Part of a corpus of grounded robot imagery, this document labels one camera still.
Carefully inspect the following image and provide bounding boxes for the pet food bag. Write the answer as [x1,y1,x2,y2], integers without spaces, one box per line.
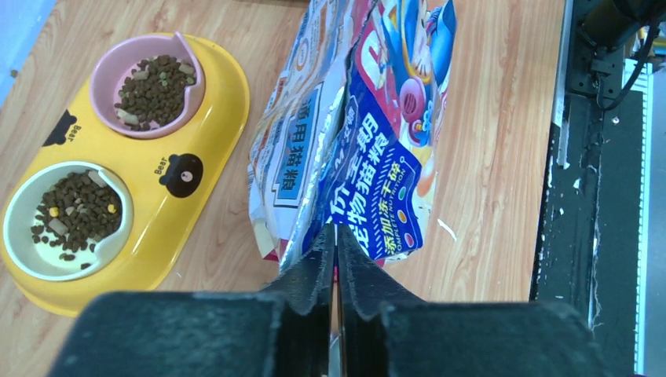
[248,1,457,269]

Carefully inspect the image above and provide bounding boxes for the kibble in pink bowl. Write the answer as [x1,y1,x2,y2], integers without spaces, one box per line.
[115,55,197,132]

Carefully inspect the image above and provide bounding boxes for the kibble in cream bowl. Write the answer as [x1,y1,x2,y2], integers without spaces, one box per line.
[30,170,123,269]

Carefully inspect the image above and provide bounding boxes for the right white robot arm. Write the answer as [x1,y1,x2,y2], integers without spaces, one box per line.
[576,0,665,51]

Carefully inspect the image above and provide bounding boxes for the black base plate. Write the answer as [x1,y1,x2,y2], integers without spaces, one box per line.
[529,0,646,377]

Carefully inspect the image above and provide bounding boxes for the pink bowl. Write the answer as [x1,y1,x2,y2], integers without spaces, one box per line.
[90,31,206,139]

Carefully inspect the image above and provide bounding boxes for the yellow double bowl feeder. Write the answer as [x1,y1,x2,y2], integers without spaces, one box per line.
[1,35,251,317]

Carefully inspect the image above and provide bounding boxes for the cream bowl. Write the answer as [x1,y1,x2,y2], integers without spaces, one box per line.
[3,161,134,282]

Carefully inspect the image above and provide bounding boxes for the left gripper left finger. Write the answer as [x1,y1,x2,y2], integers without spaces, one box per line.
[49,225,335,376]

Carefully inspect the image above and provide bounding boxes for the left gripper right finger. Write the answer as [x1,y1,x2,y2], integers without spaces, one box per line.
[337,225,609,376]

